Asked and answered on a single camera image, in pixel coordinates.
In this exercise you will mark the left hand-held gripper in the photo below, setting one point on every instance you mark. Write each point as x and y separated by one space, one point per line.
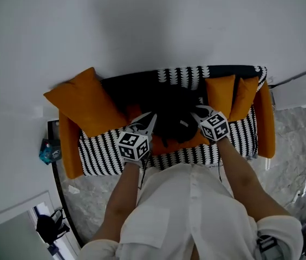
133 145

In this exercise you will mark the orange sofa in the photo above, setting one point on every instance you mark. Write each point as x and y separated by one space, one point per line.
266 123

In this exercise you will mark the black backpack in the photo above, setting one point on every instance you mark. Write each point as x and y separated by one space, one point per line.
174 112

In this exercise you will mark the person's left forearm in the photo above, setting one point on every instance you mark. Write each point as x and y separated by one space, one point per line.
121 196

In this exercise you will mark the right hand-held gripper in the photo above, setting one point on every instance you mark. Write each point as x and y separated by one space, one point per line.
214 127

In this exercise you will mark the small orange pillow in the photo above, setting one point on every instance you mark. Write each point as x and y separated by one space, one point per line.
243 101
220 96

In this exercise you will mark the blue printed box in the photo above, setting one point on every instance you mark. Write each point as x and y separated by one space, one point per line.
50 151

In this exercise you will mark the black white patterned sofa cover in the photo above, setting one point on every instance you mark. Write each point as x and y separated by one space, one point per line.
101 150

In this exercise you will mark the black waist device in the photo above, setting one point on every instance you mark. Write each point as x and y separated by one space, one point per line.
267 244

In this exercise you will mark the person's white shirt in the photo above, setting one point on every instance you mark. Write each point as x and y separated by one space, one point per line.
185 213

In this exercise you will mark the person's right forearm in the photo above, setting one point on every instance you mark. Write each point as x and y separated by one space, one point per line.
243 172

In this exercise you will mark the white paper scrap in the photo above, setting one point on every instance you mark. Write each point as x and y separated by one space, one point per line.
73 189

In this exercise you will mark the white cabinet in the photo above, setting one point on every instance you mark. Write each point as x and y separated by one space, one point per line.
296 91

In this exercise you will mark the large orange pillow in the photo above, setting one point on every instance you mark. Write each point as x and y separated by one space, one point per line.
85 101

